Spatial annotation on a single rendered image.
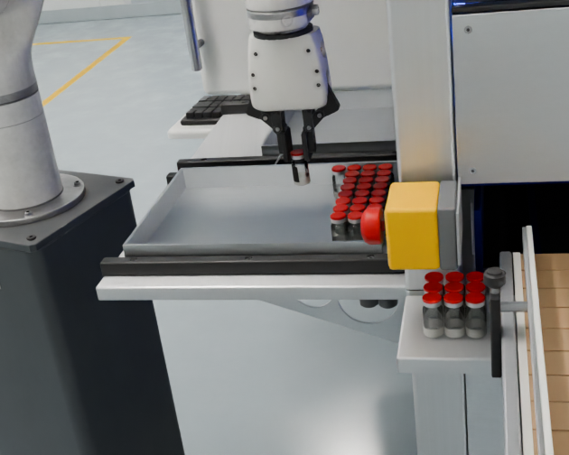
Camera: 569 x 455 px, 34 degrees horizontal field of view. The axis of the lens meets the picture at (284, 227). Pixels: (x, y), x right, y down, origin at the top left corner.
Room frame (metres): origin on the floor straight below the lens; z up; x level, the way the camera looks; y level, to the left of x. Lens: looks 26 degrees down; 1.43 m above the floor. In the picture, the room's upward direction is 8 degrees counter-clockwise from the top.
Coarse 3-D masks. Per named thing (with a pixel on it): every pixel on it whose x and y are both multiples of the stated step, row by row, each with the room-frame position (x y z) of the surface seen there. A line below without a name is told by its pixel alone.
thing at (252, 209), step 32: (192, 192) 1.31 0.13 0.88; (224, 192) 1.30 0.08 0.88; (256, 192) 1.28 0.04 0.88; (288, 192) 1.26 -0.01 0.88; (320, 192) 1.25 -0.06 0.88; (160, 224) 1.21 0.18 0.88; (192, 224) 1.20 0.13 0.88; (224, 224) 1.18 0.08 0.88; (256, 224) 1.17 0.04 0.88; (288, 224) 1.15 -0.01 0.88; (320, 224) 1.14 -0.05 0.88; (128, 256) 1.09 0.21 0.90
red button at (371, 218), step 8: (368, 208) 0.89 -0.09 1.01; (376, 208) 0.89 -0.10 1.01; (368, 216) 0.88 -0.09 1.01; (376, 216) 0.87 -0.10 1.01; (360, 224) 0.88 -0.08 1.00; (368, 224) 0.87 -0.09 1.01; (376, 224) 0.87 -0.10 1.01; (368, 232) 0.87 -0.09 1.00; (376, 232) 0.86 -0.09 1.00; (368, 240) 0.87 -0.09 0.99; (376, 240) 0.87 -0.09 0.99
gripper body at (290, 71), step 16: (256, 32) 1.14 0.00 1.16; (304, 32) 1.12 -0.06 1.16; (320, 32) 1.14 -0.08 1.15; (256, 48) 1.13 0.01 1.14; (272, 48) 1.12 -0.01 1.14; (288, 48) 1.12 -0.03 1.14; (304, 48) 1.11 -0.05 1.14; (320, 48) 1.12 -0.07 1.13; (256, 64) 1.13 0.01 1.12; (272, 64) 1.12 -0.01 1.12; (288, 64) 1.12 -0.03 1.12; (304, 64) 1.11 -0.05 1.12; (320, 64) 1.11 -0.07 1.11; (256, 80) 1.13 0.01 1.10; (272, 80) 1.12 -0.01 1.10; (288, 80) 1.12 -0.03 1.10; (304, 80) 1.11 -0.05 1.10; (320, 80) 1.11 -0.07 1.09; (256, 96) 1.13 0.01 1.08; (272, 96) 1.13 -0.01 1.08; (288, 96) 1.12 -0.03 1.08; (304, 96) 1.12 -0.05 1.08; (320, 96) 1.11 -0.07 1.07
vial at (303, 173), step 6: (294, 156) 1.13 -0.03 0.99; (300, 156) 1.13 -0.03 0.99; (294, 162) 1.14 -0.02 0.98; (300, 162) 1.13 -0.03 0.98; (306, 162) 1.14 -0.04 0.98; (300, 168) 1.13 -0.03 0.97; (306, 168) 1.14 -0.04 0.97; (300, 174) 1.13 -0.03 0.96; (306, 174) 1.13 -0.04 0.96; (300, 180) 1.13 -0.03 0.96; (306, 180) 1.13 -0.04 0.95
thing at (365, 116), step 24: (336, 96) 1.62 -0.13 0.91; (360, 96) 1.61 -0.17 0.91; (384, 96) 1.59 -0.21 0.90; (288, 120) 1.58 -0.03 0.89; (336, 120) 1.56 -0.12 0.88; (360, 120) 1.54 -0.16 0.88; (384, 120) 1.52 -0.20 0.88; (264, 144) 1.39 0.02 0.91; (336, 144) 1.36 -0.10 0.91; (360, 144) 1.35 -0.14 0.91; (384, 144) 1.34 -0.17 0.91
